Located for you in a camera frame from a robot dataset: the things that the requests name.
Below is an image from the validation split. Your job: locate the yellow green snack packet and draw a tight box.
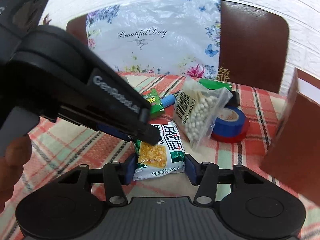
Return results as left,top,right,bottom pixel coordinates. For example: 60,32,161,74
133,121,185,181

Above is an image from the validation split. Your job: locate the blue cylindrical battery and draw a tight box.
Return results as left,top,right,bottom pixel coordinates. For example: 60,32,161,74
161,93,178,108

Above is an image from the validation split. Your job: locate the red electrical tape roll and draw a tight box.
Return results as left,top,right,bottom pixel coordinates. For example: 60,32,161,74
211,117,250,144

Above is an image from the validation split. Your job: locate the cotton swab plastic bag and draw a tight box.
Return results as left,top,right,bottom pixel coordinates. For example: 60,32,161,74
173,77,233,151

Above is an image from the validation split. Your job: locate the blue electrical tape roll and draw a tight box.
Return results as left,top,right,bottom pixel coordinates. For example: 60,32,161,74
213,106,245,137

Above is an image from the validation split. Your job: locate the green rectangular box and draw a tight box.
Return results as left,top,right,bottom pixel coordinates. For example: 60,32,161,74
198,79,232,90

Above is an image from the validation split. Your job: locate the black small object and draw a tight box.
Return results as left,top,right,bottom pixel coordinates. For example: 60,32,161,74
226,90,240,107

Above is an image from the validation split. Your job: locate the person's left hand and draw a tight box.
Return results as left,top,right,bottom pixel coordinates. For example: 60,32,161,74
0,134,32,213

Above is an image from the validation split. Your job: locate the plaid tablecloth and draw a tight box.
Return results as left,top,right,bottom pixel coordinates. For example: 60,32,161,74
1,73,319,239

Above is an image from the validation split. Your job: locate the brown cardboard box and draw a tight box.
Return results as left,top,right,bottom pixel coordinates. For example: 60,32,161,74
260,69,319,204

